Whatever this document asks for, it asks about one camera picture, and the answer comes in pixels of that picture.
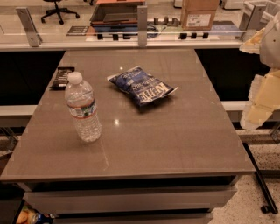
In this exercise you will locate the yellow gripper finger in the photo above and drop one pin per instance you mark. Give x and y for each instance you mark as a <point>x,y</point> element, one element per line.
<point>253,44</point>
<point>263,99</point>

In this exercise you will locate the clear plastic water bottle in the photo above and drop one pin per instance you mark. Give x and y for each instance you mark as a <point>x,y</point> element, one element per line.
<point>80,99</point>

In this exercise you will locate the cardboard box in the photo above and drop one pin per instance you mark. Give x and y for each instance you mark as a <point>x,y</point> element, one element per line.
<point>198,15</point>

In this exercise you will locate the blue chip bag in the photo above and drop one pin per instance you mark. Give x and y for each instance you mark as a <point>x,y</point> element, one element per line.
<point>142,87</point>

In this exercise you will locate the grey table drawer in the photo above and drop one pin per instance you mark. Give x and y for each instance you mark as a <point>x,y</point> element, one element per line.
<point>130,200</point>

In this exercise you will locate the grey open crate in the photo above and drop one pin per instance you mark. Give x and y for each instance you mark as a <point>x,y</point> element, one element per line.
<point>108,12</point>

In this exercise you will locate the black candy bar wrapper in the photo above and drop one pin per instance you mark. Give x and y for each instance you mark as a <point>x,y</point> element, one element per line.
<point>60,80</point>

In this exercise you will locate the black office chair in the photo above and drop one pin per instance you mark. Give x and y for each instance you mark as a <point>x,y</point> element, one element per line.
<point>58,11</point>

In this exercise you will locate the colourful snack packages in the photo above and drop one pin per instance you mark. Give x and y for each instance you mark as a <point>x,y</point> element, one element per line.
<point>28,215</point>

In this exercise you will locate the black floor rail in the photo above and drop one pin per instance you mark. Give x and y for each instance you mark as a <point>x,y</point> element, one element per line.
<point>271,206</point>

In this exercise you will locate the middle metal glass post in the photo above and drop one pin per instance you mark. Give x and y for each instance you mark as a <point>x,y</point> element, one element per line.
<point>142,24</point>

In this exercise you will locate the left metal glass post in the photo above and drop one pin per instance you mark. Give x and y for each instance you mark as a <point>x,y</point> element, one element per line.
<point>31,32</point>

